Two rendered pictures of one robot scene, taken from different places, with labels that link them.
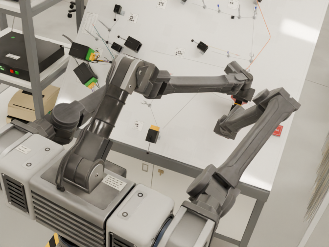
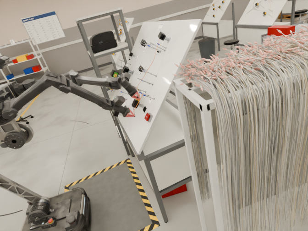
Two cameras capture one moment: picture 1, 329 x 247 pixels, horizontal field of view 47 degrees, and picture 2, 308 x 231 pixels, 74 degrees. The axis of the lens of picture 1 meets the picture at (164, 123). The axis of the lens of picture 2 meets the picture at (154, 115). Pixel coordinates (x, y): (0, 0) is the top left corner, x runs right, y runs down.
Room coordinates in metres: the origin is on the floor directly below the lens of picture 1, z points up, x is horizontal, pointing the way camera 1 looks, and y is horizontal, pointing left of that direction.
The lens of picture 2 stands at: (0.75, -1.69, 1.80)
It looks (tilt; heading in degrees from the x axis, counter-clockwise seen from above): 28 degrees down; 60
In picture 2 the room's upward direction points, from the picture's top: 15 degrees counter-clockwise
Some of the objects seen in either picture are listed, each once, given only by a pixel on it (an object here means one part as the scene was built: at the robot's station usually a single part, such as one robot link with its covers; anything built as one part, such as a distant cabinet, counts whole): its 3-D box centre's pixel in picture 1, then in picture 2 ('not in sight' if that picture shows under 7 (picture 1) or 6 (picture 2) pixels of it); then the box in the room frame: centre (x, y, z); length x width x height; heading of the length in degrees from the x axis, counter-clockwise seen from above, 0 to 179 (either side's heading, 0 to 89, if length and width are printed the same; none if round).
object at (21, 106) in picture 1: (35, 106); not in sight; (1.76, 0.78, 0.76); 0.30 x 0.21 x 0.20; 168
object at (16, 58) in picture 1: (19, 55); (112, 77); (1.77, 0.83, 1.09); 0.35 x 0.33 x 0.07; 74
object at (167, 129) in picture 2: not in sight; (157, 131); (1.70, -0.05, 0.60); 1.17 x 0.58 x 0.40; 74
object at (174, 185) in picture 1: (199, 201); (139, 156); (1.33, -0.24, 0.60); 0.55 x 0.03 x 0.39; 74
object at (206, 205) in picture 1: (201, 216); not in sight; (0.55, -0.11, 1.45); 0.09 x 0.08 x 0.12; 67
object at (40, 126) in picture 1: (35, 136); (19, 88); (0.75, 0.35, 1.45); 0.09 x 0.08 x 0.12; 67
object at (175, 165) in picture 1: (153, 156); (123, 124); (1.39, 0.03, 0.83); 1.18 x 0.05 x 0.06; 74
